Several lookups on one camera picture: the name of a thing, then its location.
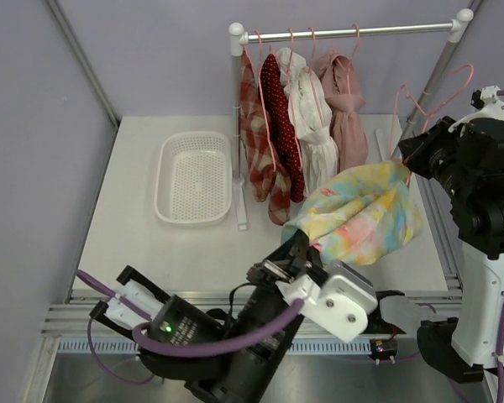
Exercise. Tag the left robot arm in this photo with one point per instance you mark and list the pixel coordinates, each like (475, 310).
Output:
(228, 356)

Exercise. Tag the white slotted cable duct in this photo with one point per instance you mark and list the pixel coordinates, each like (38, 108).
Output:
(299, 346)

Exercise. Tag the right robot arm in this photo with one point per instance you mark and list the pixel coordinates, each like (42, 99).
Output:
(465, 347)

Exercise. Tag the white plastic basket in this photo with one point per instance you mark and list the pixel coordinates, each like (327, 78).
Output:
(194, 179)

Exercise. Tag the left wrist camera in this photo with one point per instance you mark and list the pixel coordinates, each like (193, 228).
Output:
(341, 305)

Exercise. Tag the white metal clothes rack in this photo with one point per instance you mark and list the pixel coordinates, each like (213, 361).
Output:
(239, 38)

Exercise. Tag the pink hanger of red skirt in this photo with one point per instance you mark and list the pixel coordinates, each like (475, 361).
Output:
(295, 61)

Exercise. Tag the white skirt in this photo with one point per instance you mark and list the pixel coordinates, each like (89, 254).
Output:
(310, 116)

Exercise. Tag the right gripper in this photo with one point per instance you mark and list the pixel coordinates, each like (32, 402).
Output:
(445, 131)

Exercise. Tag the pink hanger of floral skirt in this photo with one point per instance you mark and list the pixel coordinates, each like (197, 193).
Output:
(466, 82)

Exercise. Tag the pastel floral skirt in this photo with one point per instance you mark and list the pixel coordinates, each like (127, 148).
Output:
(361, 215)

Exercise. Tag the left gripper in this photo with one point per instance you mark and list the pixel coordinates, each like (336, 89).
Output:
(288, 263)

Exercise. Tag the red polka dot skirt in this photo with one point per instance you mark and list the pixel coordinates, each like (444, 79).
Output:
(283, 134)

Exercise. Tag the pink hanger of plaid skirt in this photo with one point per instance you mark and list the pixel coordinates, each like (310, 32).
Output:
(262, 102)

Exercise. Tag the pink skirt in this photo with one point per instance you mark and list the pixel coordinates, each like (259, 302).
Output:
(341, 88)

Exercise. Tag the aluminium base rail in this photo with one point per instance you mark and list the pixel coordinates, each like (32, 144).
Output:
(70, 319)

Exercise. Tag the red plaid skirt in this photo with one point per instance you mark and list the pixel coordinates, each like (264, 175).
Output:
(267, 185)

